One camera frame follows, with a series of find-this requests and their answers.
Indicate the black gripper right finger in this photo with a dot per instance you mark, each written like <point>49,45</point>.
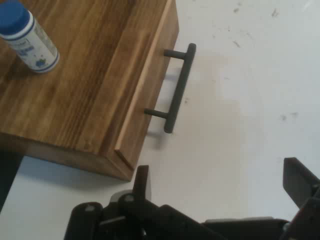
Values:
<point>300,182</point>

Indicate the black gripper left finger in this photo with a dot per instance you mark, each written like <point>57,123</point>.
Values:
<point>140,212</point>

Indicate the wooden drawer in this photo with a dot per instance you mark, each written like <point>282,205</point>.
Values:
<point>156,62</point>

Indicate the brown wooden drawer cabinet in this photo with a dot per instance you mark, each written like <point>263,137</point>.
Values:
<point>82,75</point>

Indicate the white bottle blue cap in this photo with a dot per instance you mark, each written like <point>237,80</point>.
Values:
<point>32,45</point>

